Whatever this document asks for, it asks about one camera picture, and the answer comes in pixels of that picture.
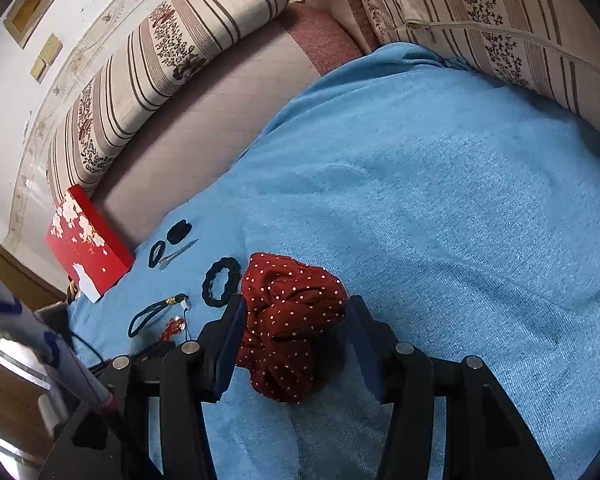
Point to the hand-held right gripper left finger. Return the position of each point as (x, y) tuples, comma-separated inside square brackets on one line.
[(230, 345)]

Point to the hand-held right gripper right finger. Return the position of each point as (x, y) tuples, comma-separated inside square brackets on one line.
[(365, 350)]

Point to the red polka dot scrunchie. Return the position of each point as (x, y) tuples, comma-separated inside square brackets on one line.
[(290, 325)]

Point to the wooden furniture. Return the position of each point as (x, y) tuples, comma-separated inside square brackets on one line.
[(25, 280)]

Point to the silver hair clip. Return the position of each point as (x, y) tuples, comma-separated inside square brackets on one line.
[(177, 255)]

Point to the red blossom print box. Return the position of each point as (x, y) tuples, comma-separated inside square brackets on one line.
[(87, 245)]

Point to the blue blanket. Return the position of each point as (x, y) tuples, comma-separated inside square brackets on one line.
[(430, 210)]

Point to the pink sofa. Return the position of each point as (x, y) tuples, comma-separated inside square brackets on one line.
[(205, 125)]

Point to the striped floral long cushion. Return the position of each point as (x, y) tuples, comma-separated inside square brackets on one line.
[(180, 45)]

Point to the striped floral zipper cushion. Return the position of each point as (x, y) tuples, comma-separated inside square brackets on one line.
[(490, 20)]

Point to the small gold wall plaque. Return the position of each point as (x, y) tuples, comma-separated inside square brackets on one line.
[(47, 57)]

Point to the gold wall frame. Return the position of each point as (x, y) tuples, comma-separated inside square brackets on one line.
[(37, 0)]

